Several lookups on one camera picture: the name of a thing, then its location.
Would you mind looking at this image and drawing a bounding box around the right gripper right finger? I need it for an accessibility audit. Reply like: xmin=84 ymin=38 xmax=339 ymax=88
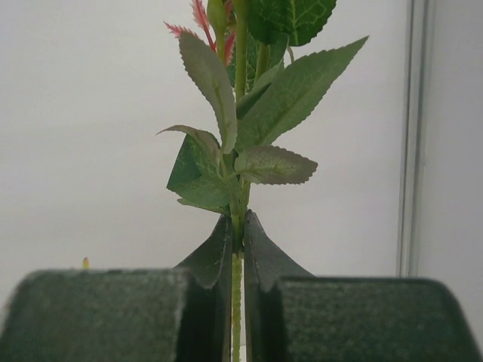
xmin=244 ymin=212 xmax=482 ymax=361

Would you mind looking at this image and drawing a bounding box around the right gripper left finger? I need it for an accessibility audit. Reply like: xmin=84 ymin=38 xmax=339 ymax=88
xmin=1 ymin=216 xmax=232 ymax=361

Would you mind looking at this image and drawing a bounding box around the peach flower stem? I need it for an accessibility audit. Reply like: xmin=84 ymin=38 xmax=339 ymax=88
xmin=167 ymin=1 xmax=365 ymax=361

